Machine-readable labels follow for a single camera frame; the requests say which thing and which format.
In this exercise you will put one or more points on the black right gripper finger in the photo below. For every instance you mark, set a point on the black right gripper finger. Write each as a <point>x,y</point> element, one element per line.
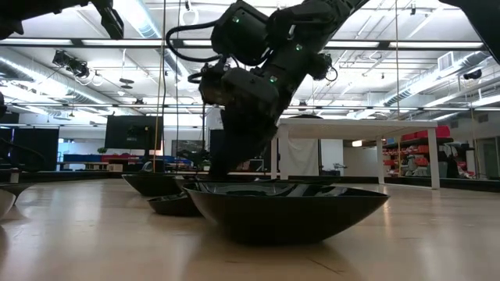
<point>238,140</point>

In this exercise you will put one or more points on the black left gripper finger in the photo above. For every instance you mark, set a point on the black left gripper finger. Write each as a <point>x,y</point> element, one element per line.
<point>111,19</point>

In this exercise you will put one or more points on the black teardrop mini plate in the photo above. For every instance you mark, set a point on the black teardrop mini plate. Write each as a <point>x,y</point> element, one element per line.
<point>304,182</point>

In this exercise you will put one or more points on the black wavy round mini plate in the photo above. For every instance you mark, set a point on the black wavy round mini plate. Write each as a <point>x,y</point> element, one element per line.
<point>285,218</point>
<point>172,207</point>

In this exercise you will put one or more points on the black square mini plate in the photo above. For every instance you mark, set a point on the black square mini plate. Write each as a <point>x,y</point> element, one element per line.
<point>152,186</point>

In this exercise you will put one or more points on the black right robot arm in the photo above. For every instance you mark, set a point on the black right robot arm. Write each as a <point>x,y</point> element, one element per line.
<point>312,27</point>

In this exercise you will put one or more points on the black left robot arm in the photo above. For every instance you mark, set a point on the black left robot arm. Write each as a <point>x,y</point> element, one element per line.
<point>9,28</point>

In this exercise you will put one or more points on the white hanging cloth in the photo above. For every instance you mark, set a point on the white hanging cloth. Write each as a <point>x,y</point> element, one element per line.
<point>302,156</point>

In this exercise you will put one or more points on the black monitor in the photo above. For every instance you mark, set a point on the black monitor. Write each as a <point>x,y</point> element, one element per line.
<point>133,132</point>

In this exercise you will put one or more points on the blue and red low cabinet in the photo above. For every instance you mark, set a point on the blue and red low cabinet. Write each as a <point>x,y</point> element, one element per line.
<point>86,158</point>

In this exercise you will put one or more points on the black partition panel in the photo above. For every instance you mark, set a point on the black partition panel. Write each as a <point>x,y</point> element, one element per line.
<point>35,148</point>

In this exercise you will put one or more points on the metal rack with red bins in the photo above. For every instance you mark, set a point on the metal rack with red bins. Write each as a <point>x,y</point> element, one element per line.
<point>418,136</point>

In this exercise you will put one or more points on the white curved object dark rim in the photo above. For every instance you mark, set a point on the white curved object dark rim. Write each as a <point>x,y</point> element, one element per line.
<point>4,203</point>

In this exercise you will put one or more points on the black tubular stand frame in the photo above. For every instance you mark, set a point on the black tubular stand frame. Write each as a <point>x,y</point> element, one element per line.
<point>203,136</point>

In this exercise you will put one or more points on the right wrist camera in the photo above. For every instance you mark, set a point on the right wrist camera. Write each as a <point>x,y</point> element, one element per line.
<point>210,87</point>

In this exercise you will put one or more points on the black aluminium rig frame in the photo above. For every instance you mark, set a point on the black aluminium rig frame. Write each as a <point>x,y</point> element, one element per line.
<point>76,42</point>

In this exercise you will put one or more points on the black ceiling camera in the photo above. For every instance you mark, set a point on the black ceiling camera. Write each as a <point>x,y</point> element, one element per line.
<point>472,74</point>
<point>328,70</point>
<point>76,66</point>

